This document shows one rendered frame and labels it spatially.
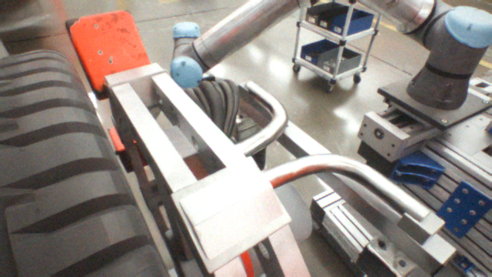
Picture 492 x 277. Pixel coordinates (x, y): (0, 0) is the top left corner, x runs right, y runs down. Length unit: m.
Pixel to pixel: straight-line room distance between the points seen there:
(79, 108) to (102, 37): 0.20
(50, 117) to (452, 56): 0.86
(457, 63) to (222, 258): 0.82
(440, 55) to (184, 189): 0.82
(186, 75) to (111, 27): 0.31
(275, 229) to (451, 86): 0.80
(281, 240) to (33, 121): 0.16
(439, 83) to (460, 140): 0.20
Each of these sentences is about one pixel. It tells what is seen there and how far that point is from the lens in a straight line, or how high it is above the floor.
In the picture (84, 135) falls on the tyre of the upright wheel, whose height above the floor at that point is 1.17.
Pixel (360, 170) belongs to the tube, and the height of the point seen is 1.01.
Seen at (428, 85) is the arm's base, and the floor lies 0.87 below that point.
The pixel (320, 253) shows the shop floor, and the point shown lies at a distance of 1.46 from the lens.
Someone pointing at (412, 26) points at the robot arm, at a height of 0.99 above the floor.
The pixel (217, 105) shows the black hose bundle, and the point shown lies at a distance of 0.42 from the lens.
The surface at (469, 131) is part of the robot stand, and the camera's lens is 1.09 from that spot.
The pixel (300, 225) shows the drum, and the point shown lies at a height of 0.88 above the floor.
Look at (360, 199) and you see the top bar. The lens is 0.40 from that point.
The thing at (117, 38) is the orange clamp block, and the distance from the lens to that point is 0.39.
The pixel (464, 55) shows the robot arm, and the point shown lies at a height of 0.97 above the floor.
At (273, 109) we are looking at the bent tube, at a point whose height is 1.01.
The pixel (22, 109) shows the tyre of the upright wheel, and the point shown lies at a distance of 0.20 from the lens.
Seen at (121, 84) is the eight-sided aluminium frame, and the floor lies 1.12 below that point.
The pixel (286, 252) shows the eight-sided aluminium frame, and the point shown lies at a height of 1.09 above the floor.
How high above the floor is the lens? 1.27
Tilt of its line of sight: 42 degrees down
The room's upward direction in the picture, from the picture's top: straight up
